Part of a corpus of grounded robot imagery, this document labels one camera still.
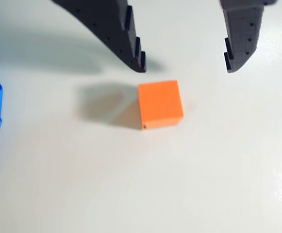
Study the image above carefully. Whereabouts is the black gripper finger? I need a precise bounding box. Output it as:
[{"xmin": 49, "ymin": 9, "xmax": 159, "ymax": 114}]
[
  {"xmin": 218, "ymin": 0, "xmax": 279, "ymax": 74},
  {"xmin": 52, "ymin": 0, "xmax": 147, "ymax": 73}
]

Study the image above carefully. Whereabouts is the orange cube block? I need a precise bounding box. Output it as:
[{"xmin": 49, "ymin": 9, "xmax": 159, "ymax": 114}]
[{"xmin": 137, "ymin": 80, "xmax": 184, "ymax": 131}]

